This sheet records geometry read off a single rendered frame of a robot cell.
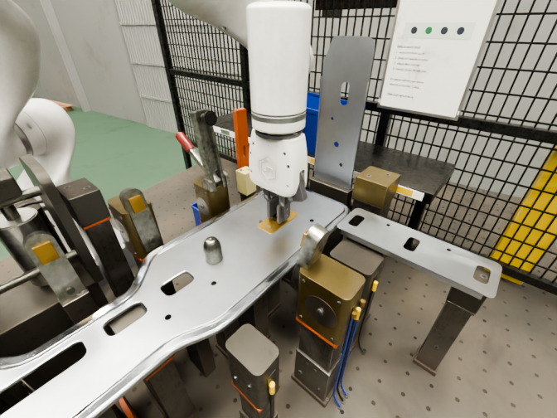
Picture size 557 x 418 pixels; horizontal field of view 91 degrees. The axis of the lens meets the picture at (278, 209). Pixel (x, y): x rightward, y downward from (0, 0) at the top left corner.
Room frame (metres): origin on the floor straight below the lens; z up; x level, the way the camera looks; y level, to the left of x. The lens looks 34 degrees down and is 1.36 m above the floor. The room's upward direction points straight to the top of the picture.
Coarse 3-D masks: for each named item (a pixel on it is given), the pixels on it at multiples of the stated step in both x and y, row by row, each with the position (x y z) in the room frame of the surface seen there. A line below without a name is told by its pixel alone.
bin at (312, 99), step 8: (312, 96) 1.02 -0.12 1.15; (312, 104) 1.01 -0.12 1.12; (344, 104) 0.91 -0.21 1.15; (312, 112) 0.79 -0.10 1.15; (312, 120) 0.80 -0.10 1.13; (304, 128) 0.82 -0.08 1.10; (312, 128) 0.79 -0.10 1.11; (312, 136) 0.79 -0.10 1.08; (312, 144) 0.79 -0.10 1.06; (336, 144) 0.77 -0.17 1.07; (312, 152) 0.79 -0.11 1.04
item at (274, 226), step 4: (292, 212) 0.45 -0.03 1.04; (296, 212) 0.45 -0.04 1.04; (276, 216) 0.43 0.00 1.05; (292, 216) 0.44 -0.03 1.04; (264, 220) 0.43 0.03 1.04; (268, 220) 0.43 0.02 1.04; (272, 220) 0.43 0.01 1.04; (276, 220) 0.42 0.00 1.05; (288, 220) 0.43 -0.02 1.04; (260, 224) 0.42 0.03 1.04; (264, 224) 0.42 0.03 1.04; (268, 224) 0.42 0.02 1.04; (272, 224) 0.42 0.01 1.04; (276, 224) 0.42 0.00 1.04; (280, 224) 0.42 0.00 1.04; (284, 224) 0.42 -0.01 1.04; (260, 228) 0.40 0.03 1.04; (264, 228) 0.40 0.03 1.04; (268, 228) 0.40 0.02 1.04; (272, 228) 0.40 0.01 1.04; (276, 228) 0.40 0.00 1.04; (268, 232) 0.39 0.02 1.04; (272, 232) 0.39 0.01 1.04
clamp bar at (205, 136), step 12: (192, 120) 0.56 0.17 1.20; (204, 120) 0.54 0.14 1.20; (216, 120) 0.56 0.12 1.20; (204, 132) 0.56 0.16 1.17; (204, 144) 0.55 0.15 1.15; (216, 144) 0.57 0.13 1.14; (204, 156) 0.54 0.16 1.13; (216, 156) 0.56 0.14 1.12; (204, 168) 0.55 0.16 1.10; (216, 168) 0.56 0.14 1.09
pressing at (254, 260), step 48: (192, 240) 0.42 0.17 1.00; (240, 240) 0.42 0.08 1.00; (288, 240) 0.42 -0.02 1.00; (144, 288) 0.30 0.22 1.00; (192, 288) 0.30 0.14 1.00; (240, 288) 0.30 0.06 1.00; (96, 336) 0.22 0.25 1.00; (144, 336) 0.22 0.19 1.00; (192, 336) 0.22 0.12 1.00; (0, 384) 0.15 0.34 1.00; (48, 384) 0.15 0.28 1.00; (96, 384) 0.15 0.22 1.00
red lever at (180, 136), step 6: (180, 132) 0.63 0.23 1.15; (180, 138) 0.62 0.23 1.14; (186, 138) 0.62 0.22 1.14; (186, 144) 0.61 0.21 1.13; (192, 144) 0.61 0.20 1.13; (186, 150) 0.60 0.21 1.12; (192, 150) 0.60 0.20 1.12; (192, 156) 0.59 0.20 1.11; (198, 156) 0.59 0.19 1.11; (198, 162) 0.58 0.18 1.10; (216, 180) 0.55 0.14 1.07
